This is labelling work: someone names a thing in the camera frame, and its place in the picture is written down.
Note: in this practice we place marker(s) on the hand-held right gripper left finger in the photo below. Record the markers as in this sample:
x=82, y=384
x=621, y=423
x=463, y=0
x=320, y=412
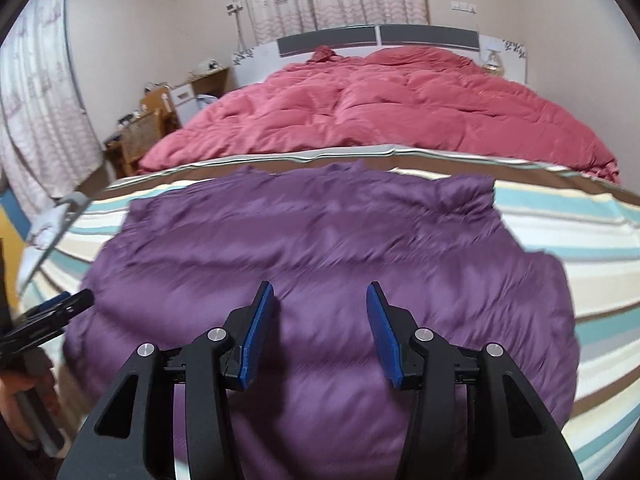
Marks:
x=257, y=335

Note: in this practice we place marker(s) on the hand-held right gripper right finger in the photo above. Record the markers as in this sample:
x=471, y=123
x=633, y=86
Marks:
x=382, y=335

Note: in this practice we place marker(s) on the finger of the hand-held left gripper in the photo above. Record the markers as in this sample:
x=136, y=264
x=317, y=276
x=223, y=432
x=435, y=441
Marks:
x=50, y=302
x=75, y=304

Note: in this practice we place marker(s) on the purple down jacket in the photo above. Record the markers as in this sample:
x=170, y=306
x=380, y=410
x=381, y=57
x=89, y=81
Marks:
x=325, y=260

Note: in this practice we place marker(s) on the person's left hand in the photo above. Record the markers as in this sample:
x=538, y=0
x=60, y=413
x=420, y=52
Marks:
x=15, y=410

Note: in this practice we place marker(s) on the deer print pillow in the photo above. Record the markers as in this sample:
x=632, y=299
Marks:
x=47, y=230

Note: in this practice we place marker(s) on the wooden desk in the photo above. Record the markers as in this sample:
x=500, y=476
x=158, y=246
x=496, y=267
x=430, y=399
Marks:
x=114, y=145

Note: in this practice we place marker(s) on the wooden cane chair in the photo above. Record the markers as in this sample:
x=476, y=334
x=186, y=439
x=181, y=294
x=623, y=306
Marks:
x=142, y=135

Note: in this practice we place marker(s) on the patterned side curtain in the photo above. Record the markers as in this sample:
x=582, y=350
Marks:
x=40, y=120

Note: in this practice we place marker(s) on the bed with striped sheet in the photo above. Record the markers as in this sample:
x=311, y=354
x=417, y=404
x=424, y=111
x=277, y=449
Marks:
x=590, y=260

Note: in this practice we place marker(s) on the small white fridge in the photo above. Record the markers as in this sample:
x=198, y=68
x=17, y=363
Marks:
x=182, y=102

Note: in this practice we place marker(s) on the red quilted comforter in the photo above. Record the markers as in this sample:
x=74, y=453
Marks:
x=380, y=105

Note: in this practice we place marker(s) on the white plastic bag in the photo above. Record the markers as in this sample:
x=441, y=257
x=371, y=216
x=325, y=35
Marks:
x=205, y=101

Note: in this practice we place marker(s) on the wooden nightstand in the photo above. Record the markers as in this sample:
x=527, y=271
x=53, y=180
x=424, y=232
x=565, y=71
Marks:
x=212, y=80

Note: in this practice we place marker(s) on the small plush toy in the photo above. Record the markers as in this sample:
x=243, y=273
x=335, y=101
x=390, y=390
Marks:
x=492, y=61

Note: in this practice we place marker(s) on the white and grey headboard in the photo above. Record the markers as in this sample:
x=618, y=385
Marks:
x=325, y=39

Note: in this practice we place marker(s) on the grey chair frame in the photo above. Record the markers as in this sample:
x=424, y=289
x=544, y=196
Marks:
x=75, y=202

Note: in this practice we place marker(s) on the white wall control panel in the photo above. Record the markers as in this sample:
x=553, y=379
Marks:
x=233, y=8

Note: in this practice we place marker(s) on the white wall switch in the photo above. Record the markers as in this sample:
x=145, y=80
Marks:
x=463, y=7

